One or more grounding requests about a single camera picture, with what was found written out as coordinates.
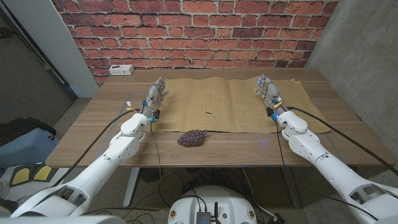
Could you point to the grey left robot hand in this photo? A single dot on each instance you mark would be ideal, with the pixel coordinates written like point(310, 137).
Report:
point(153, 95)

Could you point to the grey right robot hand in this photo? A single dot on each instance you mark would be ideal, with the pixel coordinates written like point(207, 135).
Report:
point(270, 91)

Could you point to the tan cloth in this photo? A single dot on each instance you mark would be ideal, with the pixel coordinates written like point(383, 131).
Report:
point(224, 105)

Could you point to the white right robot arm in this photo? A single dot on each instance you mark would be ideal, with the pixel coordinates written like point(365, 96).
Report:
point(326, 168)

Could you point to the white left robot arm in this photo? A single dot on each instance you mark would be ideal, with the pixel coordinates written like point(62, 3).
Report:
point(102, 165)

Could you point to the purple toy grapes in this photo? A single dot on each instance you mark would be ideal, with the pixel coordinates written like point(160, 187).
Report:
point(191, 138)

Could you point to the white power strip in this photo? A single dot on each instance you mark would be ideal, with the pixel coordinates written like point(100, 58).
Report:
point(121, 70)

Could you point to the black round floor object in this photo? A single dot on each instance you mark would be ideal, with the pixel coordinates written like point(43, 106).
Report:
point(151, 175)

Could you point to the white table leg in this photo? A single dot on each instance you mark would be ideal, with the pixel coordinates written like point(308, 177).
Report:
point(130, 186)

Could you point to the grey table leg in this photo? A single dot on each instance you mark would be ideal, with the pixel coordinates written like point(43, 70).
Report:
point(292, 189)

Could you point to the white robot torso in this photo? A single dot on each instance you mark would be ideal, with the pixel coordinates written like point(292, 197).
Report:
point(217, 199)

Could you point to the black cloth bundle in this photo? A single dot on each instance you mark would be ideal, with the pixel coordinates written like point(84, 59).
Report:
point(25, 126)

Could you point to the small grey electronics box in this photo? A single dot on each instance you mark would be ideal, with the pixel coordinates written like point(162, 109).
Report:
point(203, 218)

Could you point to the blue storage bin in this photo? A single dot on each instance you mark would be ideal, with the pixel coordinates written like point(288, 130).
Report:
point(28, 149)

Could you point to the yellow and black panel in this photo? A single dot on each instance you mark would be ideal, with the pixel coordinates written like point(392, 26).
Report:
point(21, 175)

